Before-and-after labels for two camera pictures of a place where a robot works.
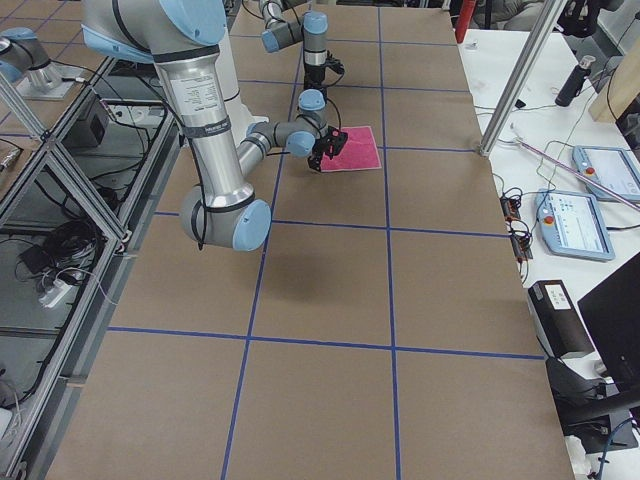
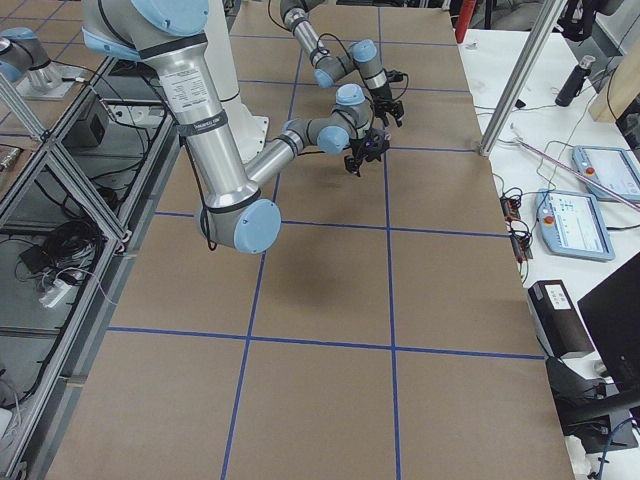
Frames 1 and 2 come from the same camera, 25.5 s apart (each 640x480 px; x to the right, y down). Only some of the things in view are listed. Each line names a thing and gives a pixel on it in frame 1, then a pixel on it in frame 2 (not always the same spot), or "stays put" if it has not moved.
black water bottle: [575, 81] stays put
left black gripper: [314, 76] -> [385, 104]
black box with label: [557, 319] stays put
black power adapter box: [90, 128] stays put
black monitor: [612, 315] stays put
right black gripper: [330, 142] -> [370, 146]
